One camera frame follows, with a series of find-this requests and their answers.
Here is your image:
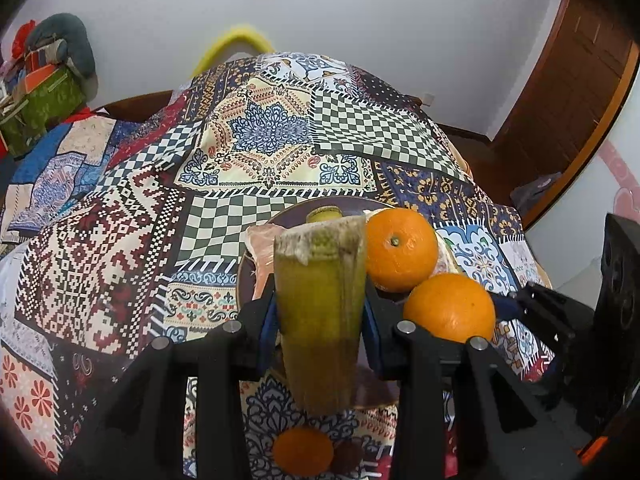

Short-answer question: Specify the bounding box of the grey bag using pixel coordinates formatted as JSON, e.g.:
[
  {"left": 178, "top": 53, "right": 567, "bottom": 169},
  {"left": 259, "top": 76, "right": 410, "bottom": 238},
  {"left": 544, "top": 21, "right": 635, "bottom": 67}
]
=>
[{"left": 510, "top": 172, "right": 563, "bottom": 216}]

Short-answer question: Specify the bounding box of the pink wall sticker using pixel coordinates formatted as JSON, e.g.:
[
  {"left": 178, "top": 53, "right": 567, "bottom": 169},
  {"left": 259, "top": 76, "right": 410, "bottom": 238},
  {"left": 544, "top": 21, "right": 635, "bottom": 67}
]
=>
[{"left": 597, "top": 140, "right": 640, "bottom": 221}]

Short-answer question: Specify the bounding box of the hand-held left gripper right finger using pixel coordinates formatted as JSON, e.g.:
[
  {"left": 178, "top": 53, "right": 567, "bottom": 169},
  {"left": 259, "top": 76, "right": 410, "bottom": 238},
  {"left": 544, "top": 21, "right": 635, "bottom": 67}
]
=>
[{"left": 362, "top": 285, "right": 587, "bottom": 480}]

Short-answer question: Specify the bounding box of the large orange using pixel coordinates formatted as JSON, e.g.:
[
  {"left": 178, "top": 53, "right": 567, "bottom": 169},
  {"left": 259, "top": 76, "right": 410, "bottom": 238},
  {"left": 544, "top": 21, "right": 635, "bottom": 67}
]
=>
[
  {"left": 365, "top": 207, "right": 439, "bottom": 293},
  {"left": 403, "top": 273, "right": 497, "bottom": 343}
]

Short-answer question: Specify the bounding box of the green patterned box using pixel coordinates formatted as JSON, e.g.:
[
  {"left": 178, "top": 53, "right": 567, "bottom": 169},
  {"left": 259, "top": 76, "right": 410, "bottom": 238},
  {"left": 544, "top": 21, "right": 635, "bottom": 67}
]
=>
[{"left": 0, "top": 67, "right": 86, "bottom": 158}]

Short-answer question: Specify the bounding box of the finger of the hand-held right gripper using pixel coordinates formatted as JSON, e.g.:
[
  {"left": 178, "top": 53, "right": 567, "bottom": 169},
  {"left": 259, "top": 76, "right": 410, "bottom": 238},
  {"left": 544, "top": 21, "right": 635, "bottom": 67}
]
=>
[
  {"left": 492, "top": 282, "right": 577, "bottom": 344},
  {"left": 544, "top": 344, "right": 577, "bottom": 402}
]

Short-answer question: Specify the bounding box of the purple plate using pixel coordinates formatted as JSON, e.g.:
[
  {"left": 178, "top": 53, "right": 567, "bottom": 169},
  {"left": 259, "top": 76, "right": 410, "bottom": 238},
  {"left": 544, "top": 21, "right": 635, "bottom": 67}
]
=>
[{"left": 236, "top": 196, "right": 441, "bottom": 411}]

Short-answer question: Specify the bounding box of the patchwork printed blanket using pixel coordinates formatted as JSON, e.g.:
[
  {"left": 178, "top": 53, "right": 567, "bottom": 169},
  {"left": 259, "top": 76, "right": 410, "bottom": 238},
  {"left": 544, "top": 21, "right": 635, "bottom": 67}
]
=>
[{"left": 0, "top": 51, "right": 556, "bottom": 480}]

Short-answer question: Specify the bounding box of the red plastic bag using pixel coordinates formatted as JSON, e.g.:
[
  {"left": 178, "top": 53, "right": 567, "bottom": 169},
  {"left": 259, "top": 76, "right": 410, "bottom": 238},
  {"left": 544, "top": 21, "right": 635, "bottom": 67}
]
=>
[{"left": 11, "top": 19, "right": 38, "bottom": 56}]

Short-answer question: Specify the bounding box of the green sugarcane piece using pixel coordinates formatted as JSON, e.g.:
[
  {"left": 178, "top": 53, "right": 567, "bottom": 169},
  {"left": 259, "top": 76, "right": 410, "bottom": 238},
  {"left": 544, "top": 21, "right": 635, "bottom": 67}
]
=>
[
  {"left": 273, "top": 215, "right": 368, "bottom": 416},
  {"left": 306, "top": 205, "right": 343, "bottom": 224}
]

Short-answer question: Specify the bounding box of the wooden door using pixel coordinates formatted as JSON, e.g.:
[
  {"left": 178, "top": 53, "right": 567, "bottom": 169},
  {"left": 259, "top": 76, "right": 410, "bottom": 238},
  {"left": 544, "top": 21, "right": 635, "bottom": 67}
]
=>
[{"left": 487, "top": 0, "right": 640, "bottom": 231}]

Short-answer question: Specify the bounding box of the orange box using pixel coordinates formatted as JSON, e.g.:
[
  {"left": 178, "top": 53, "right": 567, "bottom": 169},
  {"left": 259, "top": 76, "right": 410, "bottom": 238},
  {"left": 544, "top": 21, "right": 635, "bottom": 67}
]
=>
[{"left": 25, "top": 62, "right": 63, "bottom": 91}]

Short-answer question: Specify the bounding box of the small peeled pomelo segment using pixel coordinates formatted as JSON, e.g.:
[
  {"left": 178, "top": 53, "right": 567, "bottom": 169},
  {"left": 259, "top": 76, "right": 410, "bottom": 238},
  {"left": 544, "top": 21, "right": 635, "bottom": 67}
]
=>
[{"left": 245, "top": 224, "right": 279, "bottom": 301}]

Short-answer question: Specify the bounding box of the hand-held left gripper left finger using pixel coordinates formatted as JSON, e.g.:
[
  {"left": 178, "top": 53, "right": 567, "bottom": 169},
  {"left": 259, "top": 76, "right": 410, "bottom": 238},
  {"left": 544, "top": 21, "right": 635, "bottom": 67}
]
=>
[{"left": 60, "top": 290, "right": 282, "bottom": 480}]

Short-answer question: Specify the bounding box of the small orange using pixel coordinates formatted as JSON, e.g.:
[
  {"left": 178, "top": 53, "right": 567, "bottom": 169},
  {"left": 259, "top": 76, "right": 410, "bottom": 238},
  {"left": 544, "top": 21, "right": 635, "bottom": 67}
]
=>
[{"left": 272, "top": 426, "right": 334, "bottom": 477}]

